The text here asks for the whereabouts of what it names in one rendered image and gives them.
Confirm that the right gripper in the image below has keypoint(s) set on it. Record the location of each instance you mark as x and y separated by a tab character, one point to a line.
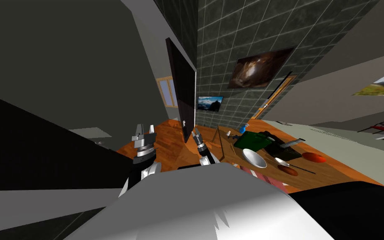
200	140

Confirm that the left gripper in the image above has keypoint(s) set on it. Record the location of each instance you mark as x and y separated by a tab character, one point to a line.
144	140

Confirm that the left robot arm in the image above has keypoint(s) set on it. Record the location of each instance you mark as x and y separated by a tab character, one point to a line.
142	168

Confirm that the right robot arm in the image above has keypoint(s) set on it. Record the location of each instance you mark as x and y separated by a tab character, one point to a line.
208	156

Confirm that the white salt shaker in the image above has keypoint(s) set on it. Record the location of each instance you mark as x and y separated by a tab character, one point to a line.
228	133

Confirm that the wooden framed window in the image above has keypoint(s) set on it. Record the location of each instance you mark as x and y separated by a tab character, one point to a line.
168	91

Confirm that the dark brown door leaf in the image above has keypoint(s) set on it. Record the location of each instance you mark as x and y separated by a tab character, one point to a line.
183	90

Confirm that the blue spray bottle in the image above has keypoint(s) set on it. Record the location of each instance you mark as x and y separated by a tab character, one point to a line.
244	128

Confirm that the dark green box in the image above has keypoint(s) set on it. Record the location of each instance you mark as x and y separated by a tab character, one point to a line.
252	141

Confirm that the silver round bowl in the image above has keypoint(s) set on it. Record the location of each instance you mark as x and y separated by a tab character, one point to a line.
254	158

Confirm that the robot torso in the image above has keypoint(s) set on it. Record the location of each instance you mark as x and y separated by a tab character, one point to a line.
192	206

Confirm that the brown wooden table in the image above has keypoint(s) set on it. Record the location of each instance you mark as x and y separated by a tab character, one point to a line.
270	165

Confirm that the light wooden door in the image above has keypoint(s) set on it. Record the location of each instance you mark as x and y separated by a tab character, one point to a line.
273	98

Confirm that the brown bread loaf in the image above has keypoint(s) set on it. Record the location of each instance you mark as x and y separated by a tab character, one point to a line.
287	170

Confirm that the red tomato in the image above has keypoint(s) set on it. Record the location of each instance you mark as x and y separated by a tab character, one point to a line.
314	157

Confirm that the blue mountain wall picture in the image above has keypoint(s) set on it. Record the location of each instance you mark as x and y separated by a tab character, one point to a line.
209	103

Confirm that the brown swirl wall picture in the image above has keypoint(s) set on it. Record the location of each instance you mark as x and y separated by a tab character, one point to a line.
260	68

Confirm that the green meadow wall picture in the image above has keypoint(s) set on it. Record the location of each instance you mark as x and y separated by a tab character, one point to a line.
383	86

